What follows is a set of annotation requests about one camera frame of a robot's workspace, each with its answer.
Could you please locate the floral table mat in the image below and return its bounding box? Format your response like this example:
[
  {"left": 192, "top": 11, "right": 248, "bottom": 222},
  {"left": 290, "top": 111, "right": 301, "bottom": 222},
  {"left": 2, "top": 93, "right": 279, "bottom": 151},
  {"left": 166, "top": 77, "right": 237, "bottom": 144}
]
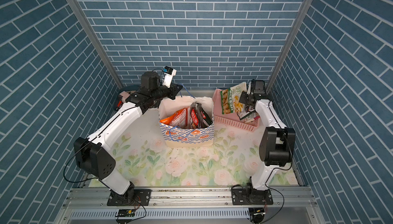
[{"left": 88, "top": 90, "right": 298, "bottom": 186}]

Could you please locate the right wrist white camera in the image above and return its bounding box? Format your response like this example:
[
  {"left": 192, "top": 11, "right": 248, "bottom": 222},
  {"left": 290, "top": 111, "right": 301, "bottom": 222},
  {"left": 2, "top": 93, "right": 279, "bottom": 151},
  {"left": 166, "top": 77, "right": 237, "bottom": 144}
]
[{"left": 250, "top": 80, "right": 267, "bottom": 96}]

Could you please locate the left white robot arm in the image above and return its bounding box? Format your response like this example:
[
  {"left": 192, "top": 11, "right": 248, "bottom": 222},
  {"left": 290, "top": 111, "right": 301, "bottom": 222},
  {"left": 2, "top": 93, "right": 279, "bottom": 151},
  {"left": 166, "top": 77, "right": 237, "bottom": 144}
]
[{"left": 74, "top": 84, "right": 183, "bottom": 196}]

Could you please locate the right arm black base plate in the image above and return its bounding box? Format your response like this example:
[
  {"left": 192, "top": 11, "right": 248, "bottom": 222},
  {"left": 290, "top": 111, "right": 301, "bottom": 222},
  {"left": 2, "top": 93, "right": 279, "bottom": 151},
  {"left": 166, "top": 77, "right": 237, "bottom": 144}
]
[{"left": 231, "top": 185, "right": 273, "bottom": 205}]

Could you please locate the pink perforated plastic basket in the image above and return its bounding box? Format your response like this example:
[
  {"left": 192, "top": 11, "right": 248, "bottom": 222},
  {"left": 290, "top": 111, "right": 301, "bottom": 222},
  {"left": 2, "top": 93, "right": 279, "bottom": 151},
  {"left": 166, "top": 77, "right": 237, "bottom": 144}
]
[{"left": 212, "top": 89, "right": 260, "bottom": 132}]

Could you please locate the dark red condiment packet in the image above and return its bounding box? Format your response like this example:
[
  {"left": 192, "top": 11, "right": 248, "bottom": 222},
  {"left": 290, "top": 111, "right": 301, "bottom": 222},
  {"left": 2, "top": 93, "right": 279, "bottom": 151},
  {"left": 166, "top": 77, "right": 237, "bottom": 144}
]
[{"left": 188, "top": 102, "right": 213, "bottom": 129}]

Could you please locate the aluminium mounting rail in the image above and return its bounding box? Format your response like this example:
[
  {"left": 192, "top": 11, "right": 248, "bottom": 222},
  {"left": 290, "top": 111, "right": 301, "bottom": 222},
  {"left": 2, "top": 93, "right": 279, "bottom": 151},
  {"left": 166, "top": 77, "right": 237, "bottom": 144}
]
[{"left": 56, "top": 186, "right": 324, "bottom": 224}]

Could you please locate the white checkered paper bag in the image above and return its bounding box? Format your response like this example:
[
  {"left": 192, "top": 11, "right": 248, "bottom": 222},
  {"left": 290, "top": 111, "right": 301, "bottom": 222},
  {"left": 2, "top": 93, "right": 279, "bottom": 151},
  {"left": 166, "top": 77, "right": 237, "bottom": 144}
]
[{"left": 159, "top": 96, "right": 215, "bottom": 148}]

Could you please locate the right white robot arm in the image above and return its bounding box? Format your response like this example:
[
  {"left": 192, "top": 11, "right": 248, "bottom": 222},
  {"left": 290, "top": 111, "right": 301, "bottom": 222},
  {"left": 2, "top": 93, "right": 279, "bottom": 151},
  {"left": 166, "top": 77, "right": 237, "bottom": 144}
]
[{"left": 239, "top": 91, "right": 296, "bottom": 191}]

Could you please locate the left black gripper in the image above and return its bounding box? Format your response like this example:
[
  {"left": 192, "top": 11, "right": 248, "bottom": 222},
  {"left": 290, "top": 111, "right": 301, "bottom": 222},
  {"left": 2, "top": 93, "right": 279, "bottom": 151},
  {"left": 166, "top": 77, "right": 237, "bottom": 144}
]
[{"left": 149, "top": 82, "right": 183, "bottom": 102}]

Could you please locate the green dark condiment packet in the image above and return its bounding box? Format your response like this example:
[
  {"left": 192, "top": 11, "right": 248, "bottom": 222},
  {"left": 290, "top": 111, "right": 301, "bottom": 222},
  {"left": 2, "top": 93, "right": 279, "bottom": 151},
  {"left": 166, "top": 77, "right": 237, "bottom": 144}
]
[{"left": 220, "top": 82, "right": 247, "bottom": 114}]

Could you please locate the orange red condiment packet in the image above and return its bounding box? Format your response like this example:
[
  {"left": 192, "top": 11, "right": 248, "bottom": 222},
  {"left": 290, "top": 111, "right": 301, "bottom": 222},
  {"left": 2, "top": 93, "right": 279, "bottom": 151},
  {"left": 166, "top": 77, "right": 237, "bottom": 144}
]
[{"left": 160, "top": 108, "right": 189, "bottom": 129}]

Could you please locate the teal stationery tray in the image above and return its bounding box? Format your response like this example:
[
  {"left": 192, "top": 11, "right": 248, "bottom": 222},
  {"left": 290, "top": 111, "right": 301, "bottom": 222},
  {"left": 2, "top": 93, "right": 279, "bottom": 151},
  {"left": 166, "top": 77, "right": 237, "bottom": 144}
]
[{"left": 113, "top": 85, "right": 139, "bottom": 111}]

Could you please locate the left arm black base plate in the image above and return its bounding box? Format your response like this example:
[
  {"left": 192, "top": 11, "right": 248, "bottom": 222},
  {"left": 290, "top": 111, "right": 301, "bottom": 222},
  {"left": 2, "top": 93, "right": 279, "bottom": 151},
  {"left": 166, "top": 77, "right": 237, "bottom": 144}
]
[{"left": 107, "top": 189, "right": 152, "bottom": 207}]

